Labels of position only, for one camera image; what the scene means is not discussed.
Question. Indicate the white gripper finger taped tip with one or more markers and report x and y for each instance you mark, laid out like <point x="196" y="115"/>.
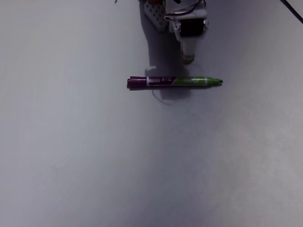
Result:
<point x="189" y="50"/>

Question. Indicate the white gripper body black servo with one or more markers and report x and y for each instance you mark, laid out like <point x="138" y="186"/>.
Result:
<point x="191" y="27"/>

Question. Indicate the green marker with purple cap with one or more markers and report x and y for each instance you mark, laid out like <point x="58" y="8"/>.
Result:
<point x="189" y="81"/>

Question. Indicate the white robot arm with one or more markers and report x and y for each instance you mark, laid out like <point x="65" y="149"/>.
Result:
<point x="154" y="14"/>

